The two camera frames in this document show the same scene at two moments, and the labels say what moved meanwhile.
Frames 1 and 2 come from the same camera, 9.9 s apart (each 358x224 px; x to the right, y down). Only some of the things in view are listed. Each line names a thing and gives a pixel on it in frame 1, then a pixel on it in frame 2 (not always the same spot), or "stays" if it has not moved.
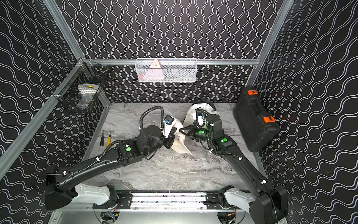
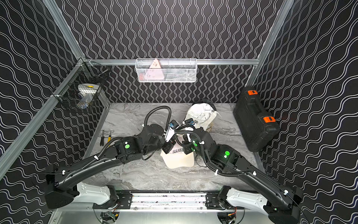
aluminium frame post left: [58, 18] stays
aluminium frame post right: [270, 40] stays
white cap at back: [190, 118] stays
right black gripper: [192, 132] -> [186, 144]
